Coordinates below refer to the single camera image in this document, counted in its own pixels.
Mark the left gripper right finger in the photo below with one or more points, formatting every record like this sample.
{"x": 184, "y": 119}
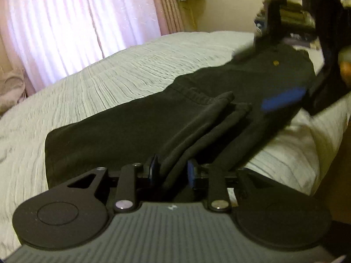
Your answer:
{"x": 208, "y": 185}

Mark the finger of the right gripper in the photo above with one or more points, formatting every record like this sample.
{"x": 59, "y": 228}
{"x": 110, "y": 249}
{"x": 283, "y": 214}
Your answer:
{"x": 271, "y": 35}
{"x": 288, "y": 98}

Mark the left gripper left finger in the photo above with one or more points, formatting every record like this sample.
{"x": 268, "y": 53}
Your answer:
{"x": 137, "y": 181}

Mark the black pants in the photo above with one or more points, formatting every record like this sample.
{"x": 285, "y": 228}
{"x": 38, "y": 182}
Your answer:
{"x": 212, "y": 116}

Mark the olive folded garment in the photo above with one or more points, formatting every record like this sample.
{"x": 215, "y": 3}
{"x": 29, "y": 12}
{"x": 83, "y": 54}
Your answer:
{"x": 293, "y": 13}

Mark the striped grey bed cover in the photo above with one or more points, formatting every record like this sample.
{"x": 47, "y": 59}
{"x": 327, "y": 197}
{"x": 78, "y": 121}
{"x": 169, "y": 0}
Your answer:
{"x": 299, "y": 156}

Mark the pink window curtain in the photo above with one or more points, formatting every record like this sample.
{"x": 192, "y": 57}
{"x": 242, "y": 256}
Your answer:
{"x": 52, "y": 39}

